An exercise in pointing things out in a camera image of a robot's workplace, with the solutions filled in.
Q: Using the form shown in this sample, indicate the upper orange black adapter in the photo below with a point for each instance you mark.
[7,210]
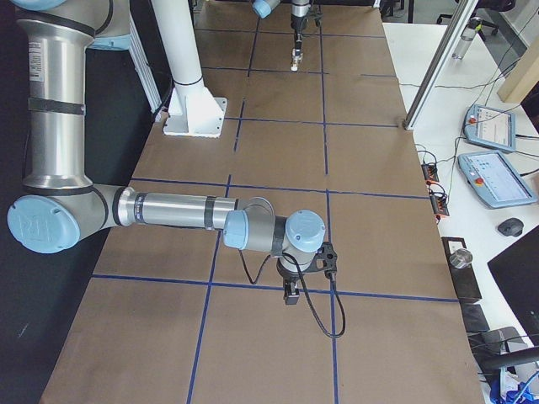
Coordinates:
[429,169]

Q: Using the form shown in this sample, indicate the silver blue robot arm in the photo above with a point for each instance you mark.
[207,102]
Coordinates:
[63,205]
[264,8]

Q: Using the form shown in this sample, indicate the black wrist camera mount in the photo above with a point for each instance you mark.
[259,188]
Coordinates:
[325,259]

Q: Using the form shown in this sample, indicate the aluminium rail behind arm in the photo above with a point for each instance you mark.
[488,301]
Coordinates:
[143,69]

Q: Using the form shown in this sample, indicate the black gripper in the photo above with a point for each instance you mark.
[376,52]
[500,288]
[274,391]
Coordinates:
[287,277]
[298,22]

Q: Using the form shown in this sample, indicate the steel cylinder weight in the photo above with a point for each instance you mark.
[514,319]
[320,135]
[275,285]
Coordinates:
[460,258]

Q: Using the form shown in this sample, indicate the lower teach pendant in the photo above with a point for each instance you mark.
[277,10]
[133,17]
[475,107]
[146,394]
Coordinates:
[494,179]

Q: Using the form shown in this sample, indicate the black box stack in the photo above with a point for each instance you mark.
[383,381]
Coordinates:
[466,288]

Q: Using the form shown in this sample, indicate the wooden board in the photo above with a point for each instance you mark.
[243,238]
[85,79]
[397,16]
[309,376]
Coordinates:
[523,78]

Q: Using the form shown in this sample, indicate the upper teach pendant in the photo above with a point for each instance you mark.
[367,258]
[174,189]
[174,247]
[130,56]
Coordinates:
[490,127]

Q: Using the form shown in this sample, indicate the aluminium frame post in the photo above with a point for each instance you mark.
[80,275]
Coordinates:
[442,54]

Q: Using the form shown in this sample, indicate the black monitor corner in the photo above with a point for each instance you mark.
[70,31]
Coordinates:
[515,271]

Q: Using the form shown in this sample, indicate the lower orange black adapter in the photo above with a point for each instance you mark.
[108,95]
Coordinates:
[438,200]

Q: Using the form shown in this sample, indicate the clear water bottle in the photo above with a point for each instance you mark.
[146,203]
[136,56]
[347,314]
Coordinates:
[473,26]

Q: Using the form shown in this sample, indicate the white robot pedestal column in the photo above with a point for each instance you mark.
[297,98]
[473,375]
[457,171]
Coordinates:
[193,110]

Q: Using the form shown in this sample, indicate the orange black adapter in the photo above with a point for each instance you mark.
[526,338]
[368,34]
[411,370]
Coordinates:
[438,200]
[429,169]

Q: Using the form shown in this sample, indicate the black computer mouse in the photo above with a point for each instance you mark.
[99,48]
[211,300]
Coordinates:
[512,227]

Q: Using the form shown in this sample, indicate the white PPR valve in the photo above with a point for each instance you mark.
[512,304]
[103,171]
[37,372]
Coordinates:
[295,63]

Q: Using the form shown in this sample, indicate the teach pendant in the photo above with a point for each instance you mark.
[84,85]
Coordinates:
[490,127]
[494,179]

